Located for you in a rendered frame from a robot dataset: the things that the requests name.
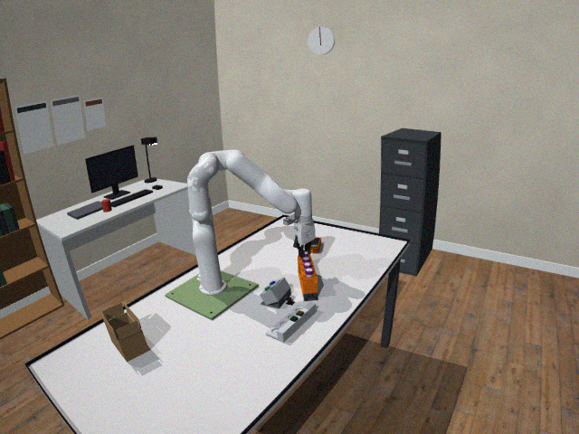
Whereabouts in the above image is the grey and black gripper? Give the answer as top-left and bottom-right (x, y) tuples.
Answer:
(293, 218), (316, 258)

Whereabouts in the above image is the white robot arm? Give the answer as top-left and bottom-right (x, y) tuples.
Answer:
(187, 150), (312, 295)

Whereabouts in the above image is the small brown cardboard box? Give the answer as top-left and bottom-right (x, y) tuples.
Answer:
(101, 303), (149, 362)

